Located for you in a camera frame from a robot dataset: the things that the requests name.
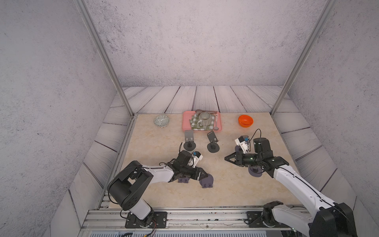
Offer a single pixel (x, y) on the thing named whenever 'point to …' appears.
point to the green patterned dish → (161, 121)
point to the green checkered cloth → (196, 127)
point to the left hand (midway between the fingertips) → (206, 176)
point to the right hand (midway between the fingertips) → (228, 159)
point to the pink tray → (186, 124)
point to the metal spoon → (215, 128)
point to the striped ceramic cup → (205, 119)
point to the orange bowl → (245, 121)
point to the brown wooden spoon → (201, 111)
